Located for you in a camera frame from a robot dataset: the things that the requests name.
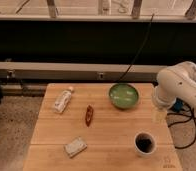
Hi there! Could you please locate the green ceramic bowl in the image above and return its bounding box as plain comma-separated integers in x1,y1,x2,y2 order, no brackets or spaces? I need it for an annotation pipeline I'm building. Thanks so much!
108,83,139,109

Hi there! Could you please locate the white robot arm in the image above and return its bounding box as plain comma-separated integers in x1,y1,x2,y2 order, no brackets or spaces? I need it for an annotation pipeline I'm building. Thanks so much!
152,61,196,110

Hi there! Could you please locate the red brown chili pepper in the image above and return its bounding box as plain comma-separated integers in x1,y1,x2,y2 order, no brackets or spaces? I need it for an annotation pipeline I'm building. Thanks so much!
85,105,94,127

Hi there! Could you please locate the white plastic bottle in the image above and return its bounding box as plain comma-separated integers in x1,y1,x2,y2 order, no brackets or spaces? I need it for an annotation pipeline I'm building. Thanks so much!
53,87,74,113

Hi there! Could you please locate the wooden table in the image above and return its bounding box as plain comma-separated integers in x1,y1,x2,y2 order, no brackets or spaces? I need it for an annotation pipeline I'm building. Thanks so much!
23,83,182,171

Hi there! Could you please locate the grey white sponge block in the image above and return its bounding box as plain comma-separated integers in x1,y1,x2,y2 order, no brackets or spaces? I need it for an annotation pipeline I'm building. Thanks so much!
64,137,87,158

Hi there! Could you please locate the white cup with dark liquid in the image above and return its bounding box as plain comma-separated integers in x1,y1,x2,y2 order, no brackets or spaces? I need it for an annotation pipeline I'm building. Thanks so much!
134,132,156,157

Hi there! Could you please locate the black hanging cable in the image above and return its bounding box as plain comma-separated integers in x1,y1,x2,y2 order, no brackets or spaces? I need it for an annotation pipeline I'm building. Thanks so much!
117,13,156,84

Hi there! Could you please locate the black floor cable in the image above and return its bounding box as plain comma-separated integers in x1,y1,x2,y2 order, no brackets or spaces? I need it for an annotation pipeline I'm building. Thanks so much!
166,101,196,150

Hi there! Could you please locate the grey metal wall rail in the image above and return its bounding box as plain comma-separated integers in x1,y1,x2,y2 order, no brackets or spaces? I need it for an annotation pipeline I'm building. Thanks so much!
0,62,166,82

